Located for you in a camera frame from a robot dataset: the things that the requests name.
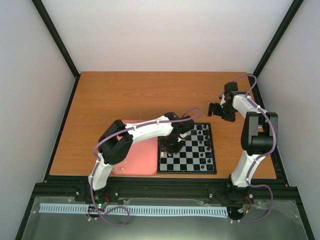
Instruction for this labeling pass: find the black white chess board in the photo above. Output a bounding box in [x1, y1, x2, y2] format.
[157, 122, 217, 175]

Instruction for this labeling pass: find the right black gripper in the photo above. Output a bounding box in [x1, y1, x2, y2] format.
[207, 103, 235, 123]

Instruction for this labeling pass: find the purple cable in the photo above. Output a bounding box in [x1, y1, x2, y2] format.
[87, 107, 202, 226]
[224, 74, 278, 223]

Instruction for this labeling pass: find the black aluminium frame rail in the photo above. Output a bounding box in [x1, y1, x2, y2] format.
[31, 176, 302, 206]

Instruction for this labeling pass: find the light blue slotted cable duct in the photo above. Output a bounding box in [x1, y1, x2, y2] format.
[38, 203, 228, 218]

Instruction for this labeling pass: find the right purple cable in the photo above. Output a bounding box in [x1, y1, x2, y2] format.
[224, 74, 278, 223]

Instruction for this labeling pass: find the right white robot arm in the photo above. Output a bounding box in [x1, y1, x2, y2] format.
[207, 82, 278, 204]

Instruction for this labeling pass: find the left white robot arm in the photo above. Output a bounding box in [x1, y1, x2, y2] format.
[86, 112, 195, 202]

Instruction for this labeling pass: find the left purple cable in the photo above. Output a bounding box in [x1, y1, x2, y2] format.
[87, 107, 202, 226]

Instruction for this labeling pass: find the pink plastic tray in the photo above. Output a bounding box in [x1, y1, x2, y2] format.
[111, 119, 159, 176]

